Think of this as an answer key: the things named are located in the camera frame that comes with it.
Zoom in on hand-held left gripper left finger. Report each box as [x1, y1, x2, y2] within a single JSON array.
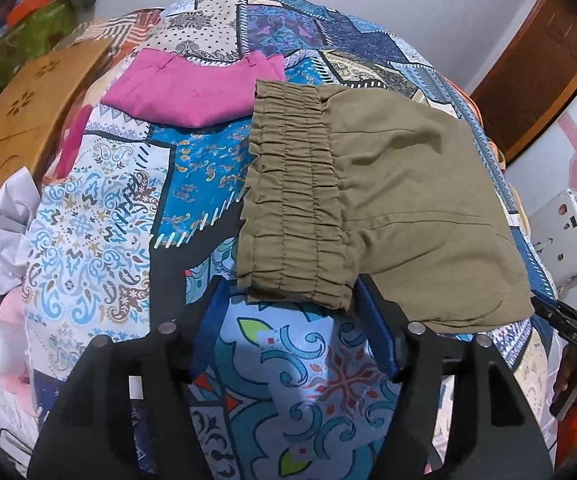
[[27, 275, 230, 480]]

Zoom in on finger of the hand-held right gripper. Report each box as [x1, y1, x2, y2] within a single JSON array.
[[531, 295, 577, 362]]

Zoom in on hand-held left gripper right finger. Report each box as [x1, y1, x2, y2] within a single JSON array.
[[355, 273, 555, 480]]

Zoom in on olive green pants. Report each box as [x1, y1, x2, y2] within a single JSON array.
[[237, 79, 537, 335]]

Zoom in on person's right hand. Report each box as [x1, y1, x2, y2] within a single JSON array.
[[551, 351, 577, 417]]

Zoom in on white sewing machine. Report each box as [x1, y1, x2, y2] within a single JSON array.
[[527, 189, 577, 292]]

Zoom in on patchwork printed blanket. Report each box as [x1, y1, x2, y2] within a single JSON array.
[[21, 0, 557, 480]]

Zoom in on white crumpled cloth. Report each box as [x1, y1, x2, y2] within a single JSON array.
[[0, 167, 45, 292]]

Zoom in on brown wooden door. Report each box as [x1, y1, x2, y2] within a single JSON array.
[[471, 0, 577, 162]]

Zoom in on pink folded garment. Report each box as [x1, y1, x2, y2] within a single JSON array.
[[102, 49, 288, 129]]

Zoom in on wooden lap table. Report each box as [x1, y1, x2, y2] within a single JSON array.
[[0, 37, 120, 229]]

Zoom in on green bag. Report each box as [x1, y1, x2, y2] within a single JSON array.
[[0, 4, 78, 107]]

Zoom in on orange box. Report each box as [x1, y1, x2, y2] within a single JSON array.
[[5, 0, 55, 27]]

